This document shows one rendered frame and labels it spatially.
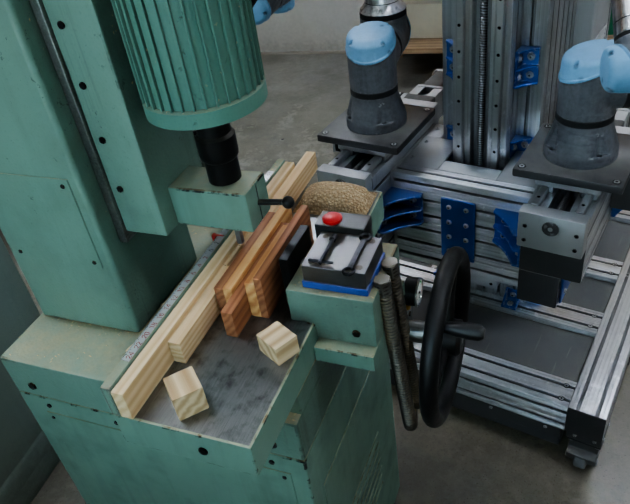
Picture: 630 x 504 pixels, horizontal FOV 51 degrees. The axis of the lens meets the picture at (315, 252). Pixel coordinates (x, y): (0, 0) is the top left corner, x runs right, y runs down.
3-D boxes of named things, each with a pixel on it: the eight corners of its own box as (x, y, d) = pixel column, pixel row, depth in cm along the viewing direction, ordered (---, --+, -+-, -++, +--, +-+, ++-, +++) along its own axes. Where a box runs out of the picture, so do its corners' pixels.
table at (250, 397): (326, 497, 82) (320, 468, 78) (124, 443, 93) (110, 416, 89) (433, 221, 126) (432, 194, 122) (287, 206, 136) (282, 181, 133)
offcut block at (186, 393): (209, 407, 88) (202, 387, 86) (180, 421, 87) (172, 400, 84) (198, 386, 91) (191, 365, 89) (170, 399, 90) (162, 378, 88)
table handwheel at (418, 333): (483, 270, 121) (459, 430, 115) (378, 257, 128) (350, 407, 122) (466, 225, 94) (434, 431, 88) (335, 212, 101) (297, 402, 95)
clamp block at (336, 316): (376, 350, 97) (372, 304, 91) (292, 335, 101) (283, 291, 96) (402, 285, 107) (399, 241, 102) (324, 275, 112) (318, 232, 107)
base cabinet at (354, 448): (350, 660, 144) (306, 466, 101) (129, 582, 164) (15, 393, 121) (402, 484, 176) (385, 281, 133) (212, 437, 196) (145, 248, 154)
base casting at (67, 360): (304, 464, 101) (295, 427, 96) (16, 392, 122) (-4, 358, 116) (383, 280, 134) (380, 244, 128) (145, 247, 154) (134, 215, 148)
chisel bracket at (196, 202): (255, 241, 103) (245, 195, 97) (178, 231, 108) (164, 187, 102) (274, 214, 108) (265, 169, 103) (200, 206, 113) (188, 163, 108)
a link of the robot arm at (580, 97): (550, 99, 142) (555, 38, 134) (615, 95, 140) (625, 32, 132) (560, 125, 133) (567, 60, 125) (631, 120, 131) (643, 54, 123)
